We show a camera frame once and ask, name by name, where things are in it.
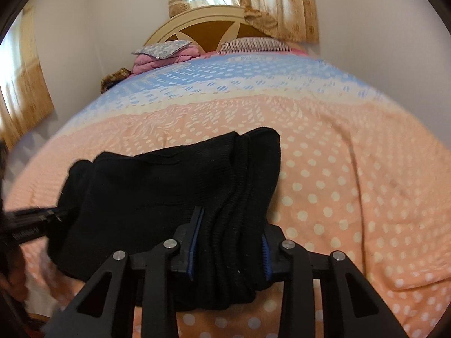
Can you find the cream and brown bed headboard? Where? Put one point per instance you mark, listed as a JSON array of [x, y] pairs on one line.
[[211, 30]]

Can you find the beige floral curtain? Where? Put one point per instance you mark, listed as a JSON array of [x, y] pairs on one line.
[[24, 77], [282, 7]]

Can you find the pink folded quilt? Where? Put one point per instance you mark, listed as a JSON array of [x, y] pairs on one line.
[[151, 64]]

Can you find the brown patterned cloth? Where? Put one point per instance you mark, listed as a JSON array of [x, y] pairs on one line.
[[114, 77]]

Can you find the black pants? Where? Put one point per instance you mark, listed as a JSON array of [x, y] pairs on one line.
[[158, 190]]

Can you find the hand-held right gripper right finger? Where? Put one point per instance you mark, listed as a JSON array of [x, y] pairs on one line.
[[266, 258]]

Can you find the person's left hand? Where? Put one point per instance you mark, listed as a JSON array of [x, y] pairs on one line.
[[10, 281]]

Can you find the striped pillow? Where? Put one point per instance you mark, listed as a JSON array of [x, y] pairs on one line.
[[253, 44]]

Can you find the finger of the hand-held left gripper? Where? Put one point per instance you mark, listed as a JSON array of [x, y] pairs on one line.
[[38, 214]]

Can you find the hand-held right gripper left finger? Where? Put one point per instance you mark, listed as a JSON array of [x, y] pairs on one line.
[[195, 243]]

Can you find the pink and blue dotted blanket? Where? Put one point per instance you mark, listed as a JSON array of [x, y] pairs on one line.
[[352, 183]]

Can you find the grey floral pillow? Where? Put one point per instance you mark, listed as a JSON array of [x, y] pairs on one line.
[[162, 48]]

